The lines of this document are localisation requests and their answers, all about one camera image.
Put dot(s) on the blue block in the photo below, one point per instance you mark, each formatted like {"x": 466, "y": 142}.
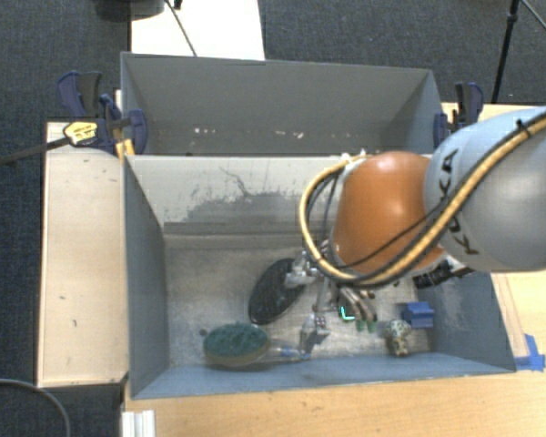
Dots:
{"x": 418, "y": 314}

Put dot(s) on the black oval disc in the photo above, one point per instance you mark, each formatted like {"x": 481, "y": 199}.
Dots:
{"x": 273, "y": 296}

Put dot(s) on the spotted green and cream toy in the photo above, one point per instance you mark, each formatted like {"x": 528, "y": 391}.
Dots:
{"x": 398, "y": 337}

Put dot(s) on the pale wood flat board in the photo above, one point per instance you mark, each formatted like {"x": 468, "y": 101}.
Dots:
{"x": 82, "y": 267}

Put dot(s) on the black cylinder on white bracket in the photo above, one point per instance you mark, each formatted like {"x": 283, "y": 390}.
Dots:
{"x": 434, "y": 277}

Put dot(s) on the grey metal bin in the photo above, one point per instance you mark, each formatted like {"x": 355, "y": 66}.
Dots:
{"x": 236, "y": 289}

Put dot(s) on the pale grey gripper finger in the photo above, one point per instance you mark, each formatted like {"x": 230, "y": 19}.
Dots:
{"x": 307, "y": 335}
{"x": 320, "y": 337}

